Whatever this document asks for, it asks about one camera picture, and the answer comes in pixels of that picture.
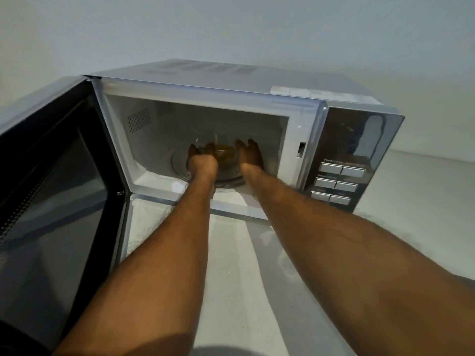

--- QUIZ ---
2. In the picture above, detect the person's right forearm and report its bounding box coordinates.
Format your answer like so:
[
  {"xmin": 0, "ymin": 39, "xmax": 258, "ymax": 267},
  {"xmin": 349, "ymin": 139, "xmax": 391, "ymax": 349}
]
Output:
[{"xmin": 240, "ymin": 164, "xmax": 475, "ymax": 356}]

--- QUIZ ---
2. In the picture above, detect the person's right hand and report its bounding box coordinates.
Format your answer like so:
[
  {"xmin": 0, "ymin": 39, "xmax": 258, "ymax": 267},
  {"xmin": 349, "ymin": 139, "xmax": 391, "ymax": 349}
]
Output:
[{"xmin": 235, "ymin": 139, "xmax": 265, "ymax": 175}]

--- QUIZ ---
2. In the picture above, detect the brown food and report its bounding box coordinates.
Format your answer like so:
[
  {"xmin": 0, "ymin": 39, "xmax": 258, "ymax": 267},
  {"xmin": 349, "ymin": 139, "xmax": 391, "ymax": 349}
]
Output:
[{"xmin": 212, "ymin": 144, "xmax": 239, "ymax": 160}]

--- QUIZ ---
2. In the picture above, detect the silver microwave oven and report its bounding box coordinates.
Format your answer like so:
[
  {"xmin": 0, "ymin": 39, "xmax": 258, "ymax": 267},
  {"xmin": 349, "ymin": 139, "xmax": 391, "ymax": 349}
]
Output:
[{"xmin": 85, "ymin": 59, "xmax": 405, "ymax": 221}]

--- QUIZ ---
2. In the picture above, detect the person's left hand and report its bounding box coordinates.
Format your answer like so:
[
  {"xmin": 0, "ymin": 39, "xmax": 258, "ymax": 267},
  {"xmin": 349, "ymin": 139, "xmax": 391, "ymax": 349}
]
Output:
[{"xmin": 188, "ymin": 143, "xmax": 219, "ymax": 177}]

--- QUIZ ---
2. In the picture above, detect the black microwave door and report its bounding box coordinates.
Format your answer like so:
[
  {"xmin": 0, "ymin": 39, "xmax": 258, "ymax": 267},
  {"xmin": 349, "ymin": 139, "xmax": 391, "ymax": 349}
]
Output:
[{"xmin": 0, "ymin": 75, "xmax": 135, "ymax": 356}]

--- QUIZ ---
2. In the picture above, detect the person's left forearm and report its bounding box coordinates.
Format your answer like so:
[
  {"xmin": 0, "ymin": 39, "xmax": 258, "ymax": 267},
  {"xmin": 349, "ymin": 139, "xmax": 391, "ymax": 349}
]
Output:
[{"xmin": 52, "ymin": 165, "xmax": 219, "ymax": 356}]

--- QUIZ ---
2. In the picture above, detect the clear glass bowl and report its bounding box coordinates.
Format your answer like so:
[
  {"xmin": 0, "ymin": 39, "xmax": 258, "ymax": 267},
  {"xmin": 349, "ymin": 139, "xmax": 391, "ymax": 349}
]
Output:
[{"xmin": 194, "ymin": 133, "xmax": 242, "ymax": 169}]

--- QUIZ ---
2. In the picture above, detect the glass microwave turntable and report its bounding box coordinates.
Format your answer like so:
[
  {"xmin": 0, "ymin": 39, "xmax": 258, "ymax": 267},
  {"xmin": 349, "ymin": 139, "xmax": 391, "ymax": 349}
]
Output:
[{"xmin": 171, "ymin": 144, "xmax": 257, "ymax": 189}]

